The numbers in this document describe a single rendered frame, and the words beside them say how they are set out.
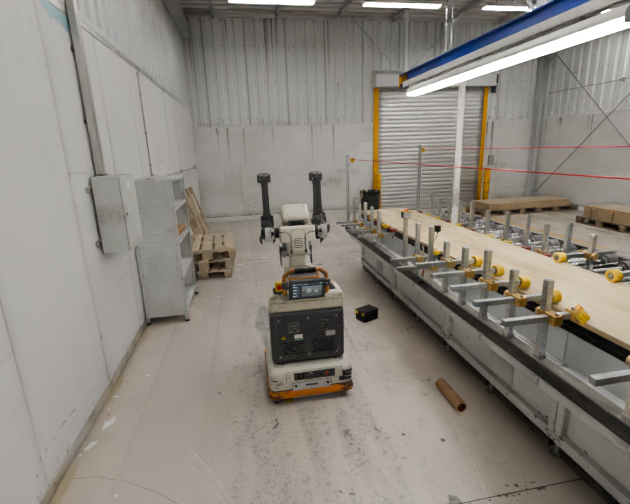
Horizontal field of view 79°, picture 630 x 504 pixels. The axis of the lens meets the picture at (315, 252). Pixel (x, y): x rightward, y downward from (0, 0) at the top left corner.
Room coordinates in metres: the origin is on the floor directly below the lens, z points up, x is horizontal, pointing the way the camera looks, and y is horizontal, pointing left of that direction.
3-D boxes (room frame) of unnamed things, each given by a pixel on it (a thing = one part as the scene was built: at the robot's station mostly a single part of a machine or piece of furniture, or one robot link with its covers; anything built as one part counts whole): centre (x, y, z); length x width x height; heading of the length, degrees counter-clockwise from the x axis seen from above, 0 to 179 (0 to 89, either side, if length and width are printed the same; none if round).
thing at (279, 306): (2.69, 0.09, 0.59); 0.55 x 0.34 x 0.83; 100
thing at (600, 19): (3.10, -1.27, 2.34); 2.40 x 0.12 x 0.08; 10
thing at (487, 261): (2.30, -1.08, 0.93); 0.04 x 0.04 x 0.48; 10
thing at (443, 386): (2.43, -0.95, 0.04); 0.30 x 0.08 x 0.08; 10
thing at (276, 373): (2.78, 0.11, 0.16); 0.67 x 0.64 x 0.25; 10
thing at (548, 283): (1.81, -1.16, 0.90); 0.04 x 0.04 x 0.48; 10
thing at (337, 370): (2.47, 0.03, 0.23); 0.41 x 0.02 x 0.08; 100
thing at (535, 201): (10.25, -5.54, 0.23); 2.41 x 0.77 x 0.17; 102
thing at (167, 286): (4.36, 1.72, 0.78); 0.90 x 0.45 x 1.55; 10
